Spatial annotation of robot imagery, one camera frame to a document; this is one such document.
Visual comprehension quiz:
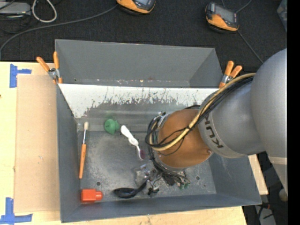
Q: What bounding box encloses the green rounded toy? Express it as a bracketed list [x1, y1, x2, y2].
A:
[104, 118, 120, 136]

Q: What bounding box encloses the orange-handled paintbrush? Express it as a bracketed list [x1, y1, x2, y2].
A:
[78, 121, 90, 180]

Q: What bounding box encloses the orange-red plastic block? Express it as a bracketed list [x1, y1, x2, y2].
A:
[80, 188, 104, 203]

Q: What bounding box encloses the brown cardboard board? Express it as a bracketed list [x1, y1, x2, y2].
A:
[13, 74, 62, 214]

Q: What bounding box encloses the grey metal bin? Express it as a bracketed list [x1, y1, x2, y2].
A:
[54, 38, 263, 223]

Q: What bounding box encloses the white toothbrush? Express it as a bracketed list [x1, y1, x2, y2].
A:
[120, 125, 146, 161]

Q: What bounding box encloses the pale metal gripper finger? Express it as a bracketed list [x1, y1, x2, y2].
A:
[135, 164, 157, 185]
[147, 184, 160, 195]

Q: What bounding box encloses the black plastic spoon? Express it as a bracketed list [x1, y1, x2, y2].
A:
[113, 177, 151, 199]

